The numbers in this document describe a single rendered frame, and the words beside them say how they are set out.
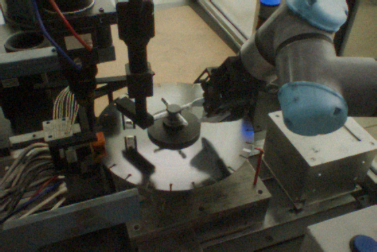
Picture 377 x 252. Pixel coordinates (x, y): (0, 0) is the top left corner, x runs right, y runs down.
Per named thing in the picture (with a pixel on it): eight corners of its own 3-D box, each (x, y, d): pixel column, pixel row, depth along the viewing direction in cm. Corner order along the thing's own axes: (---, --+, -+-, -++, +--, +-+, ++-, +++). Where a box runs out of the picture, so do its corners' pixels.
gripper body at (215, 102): (190, 83, 71) (224, 44, 61) (228, 78, 75) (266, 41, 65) (205, 121, 69) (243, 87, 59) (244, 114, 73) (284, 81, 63)
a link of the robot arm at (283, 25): (308, 15, 46) (300, -37, 50) (255, 65, 55) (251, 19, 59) (359, 34, 49) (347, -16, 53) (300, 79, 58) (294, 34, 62)
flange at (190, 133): (136, 128, 82) (134, 118, 80) (174, 104, 88) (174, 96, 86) (174, 155, 76) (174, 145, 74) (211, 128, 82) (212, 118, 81)
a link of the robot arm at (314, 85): (392, 110, 44) (372, 33, 49) (290, 109, 44) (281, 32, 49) (362, 141, 51) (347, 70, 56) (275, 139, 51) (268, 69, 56)
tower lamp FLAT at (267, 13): (271, 9, 92) (273, -4, 90) (281, 17, 88) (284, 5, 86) (254, 12, 90) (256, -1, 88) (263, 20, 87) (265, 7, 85)
